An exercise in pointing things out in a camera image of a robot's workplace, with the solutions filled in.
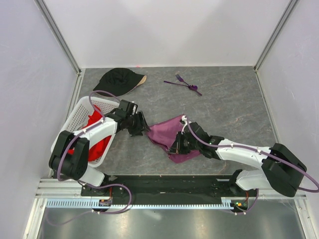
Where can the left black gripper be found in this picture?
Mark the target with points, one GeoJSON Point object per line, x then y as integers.
{"type": "Point", "coordinates": [142, 125]}

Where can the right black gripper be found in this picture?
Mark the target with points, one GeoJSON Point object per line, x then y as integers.
{"type": "Point", "coordinates": [176, 146]}

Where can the purple cloth napkin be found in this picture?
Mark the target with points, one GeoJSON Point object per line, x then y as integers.
{"type": "Point", "coordinates": [164, 134]}

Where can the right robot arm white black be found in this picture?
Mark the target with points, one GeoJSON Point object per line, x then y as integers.
{"type": "Point", "coordinates": [275, 167]}

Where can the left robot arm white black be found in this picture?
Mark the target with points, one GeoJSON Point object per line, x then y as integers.
{"type": "Point", "coordinates": [71, 151]}

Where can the black bucket hat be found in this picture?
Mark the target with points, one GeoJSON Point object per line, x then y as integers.
{"type": "Point", "coordinates": [120, 81]}

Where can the red cloth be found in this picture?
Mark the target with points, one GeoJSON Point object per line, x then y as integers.
{"type": "Point", "coordinates": [99, 147]}

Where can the purple fork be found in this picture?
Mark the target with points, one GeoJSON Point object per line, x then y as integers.
{"type": "Point", "coordinates": [182, 80]}

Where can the white plastic basket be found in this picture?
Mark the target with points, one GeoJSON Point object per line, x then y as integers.
{"type": "Point", "coordinates": [86, 102]}

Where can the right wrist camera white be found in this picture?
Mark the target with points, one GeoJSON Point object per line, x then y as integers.
{"type": "Point", "coordinates": [184, 123]}

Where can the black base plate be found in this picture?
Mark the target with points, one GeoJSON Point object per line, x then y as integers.
{"type": "Point", "coordinates": [170, 189]}

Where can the left aluminium frame post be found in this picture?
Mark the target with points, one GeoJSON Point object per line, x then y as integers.
{"type": "Point", "coordinates": [41, 4]}

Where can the aluminium frame post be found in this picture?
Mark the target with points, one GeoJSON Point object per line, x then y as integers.
{"type": "Point", "coordinates": [276, 33]}
{"type": "Point", "coordinates": [41, 4]}

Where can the blue cable duct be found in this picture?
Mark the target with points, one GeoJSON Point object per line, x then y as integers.
{"type": "Point", "coordinates": [225, 204]}

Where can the right aluminium frame post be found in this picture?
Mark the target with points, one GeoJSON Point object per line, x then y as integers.
{"type": "Point", "coordinates": [276, 33]}

